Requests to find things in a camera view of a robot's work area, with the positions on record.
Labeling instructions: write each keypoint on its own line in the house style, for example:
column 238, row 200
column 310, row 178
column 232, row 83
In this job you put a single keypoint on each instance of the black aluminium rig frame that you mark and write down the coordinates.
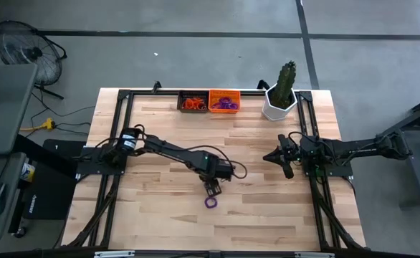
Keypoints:
column 145, row 94

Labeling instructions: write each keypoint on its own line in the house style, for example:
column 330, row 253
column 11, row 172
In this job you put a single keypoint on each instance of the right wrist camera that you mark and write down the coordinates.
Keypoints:
column 291, row 150

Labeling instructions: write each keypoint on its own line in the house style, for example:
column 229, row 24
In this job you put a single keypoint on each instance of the printed tin can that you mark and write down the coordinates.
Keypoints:
column 28, row 172

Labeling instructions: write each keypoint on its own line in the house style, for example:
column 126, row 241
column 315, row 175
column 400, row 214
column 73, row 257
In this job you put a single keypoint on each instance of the silver aluminium bracket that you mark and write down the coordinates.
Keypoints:
column 314, row 254
column 115, row 254

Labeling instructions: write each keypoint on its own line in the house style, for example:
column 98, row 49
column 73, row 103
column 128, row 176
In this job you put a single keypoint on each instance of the yellow power plug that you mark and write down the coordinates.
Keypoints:
column 47, row 124

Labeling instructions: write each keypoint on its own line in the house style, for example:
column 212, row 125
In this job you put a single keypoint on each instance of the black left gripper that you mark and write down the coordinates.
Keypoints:
column 211, row 177

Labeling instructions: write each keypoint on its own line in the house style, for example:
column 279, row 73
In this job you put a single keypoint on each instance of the white plant pot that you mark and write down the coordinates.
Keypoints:
column 267, row 111

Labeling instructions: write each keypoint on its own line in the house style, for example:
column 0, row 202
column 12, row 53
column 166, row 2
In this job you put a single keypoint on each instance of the orange plastic basket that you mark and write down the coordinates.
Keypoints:
column 211, row 93

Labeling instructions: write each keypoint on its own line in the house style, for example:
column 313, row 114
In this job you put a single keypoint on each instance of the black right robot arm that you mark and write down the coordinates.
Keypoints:
column 357, row 148

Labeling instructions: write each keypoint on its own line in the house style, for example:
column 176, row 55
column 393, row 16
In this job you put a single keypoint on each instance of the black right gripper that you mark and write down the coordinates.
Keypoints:
column 289, row 168

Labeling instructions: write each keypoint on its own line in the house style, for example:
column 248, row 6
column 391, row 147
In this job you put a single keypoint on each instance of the dark grey metal stand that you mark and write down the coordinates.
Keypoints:
column 419, row 168

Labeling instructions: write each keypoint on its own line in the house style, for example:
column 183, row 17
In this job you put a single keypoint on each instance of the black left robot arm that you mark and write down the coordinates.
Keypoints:
column 174, row 154

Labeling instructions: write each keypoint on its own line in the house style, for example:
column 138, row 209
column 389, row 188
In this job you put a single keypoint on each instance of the dark grey desk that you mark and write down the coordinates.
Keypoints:
column 5, row 107

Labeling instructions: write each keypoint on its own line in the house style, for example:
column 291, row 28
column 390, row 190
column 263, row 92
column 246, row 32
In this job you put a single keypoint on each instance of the green cactus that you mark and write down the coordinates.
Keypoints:
column 284, row 84

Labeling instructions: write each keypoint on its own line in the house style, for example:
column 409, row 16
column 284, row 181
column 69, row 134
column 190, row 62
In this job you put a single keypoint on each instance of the black plastic basket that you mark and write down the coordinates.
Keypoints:
column 180, row 94

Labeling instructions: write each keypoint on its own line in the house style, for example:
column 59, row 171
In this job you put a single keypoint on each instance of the black floor fan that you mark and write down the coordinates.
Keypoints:
column 27, row 52

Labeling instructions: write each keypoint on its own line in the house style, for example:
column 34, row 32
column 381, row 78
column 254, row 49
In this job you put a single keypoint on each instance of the black table clamp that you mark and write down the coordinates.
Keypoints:
column 263, row 84
column 156, row 86

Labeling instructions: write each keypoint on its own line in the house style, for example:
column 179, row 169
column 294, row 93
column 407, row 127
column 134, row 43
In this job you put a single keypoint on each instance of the black caster wheel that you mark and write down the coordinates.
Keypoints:
column 20, row 232

